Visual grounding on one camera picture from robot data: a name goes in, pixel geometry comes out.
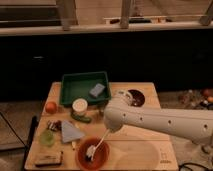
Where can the white dish brush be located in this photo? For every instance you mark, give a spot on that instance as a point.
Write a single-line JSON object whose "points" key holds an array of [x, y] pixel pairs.
{"points": [[92, 148]]}

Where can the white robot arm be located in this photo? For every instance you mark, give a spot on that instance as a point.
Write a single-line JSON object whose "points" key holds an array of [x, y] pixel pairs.
{"points": [[195, 125]]}

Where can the dark brown bowl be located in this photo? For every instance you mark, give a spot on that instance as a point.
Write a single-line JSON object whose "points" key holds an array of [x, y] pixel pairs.
{"points": [[138, 98]]}

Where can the red bowl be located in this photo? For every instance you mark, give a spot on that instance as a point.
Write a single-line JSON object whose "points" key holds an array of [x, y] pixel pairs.
{"points": [[100, 157]]}

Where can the grey sponge block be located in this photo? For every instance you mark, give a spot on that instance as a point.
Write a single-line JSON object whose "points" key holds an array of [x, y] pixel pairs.
{"points": [[97, 90]]}

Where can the green plastic tray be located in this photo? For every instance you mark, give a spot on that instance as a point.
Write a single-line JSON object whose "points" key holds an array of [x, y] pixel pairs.
{"points": [[79, 85]]}

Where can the green cucumber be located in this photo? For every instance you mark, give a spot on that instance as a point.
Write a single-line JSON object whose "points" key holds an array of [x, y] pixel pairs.
{"points": [[81, 118]]}

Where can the orange fruit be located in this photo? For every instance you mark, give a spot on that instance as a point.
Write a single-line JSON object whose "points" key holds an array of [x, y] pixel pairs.
{"points": [[51, 107]]}

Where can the grey folded cloth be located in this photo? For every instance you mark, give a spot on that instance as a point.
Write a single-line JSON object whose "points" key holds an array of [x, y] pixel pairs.
{"points": [[70, 132]]}

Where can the dark small toy object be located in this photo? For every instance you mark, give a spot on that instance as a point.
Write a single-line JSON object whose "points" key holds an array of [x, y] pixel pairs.
{"points": [[54, 125]]}

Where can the green plastic cup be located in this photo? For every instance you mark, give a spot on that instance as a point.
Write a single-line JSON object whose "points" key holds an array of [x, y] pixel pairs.
{"points": [[47, 138]]}

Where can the brown wooden block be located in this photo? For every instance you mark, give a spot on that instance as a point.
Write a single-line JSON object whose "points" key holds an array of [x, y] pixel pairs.
{"points": [[48, 159]]}

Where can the pile of small objects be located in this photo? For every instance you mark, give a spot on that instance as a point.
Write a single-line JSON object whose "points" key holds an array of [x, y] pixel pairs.
{"points": [[197, 99]]}

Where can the wooden ladder frame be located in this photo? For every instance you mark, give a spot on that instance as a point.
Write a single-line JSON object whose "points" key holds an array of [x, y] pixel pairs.
{"points": [[134, 14]]}

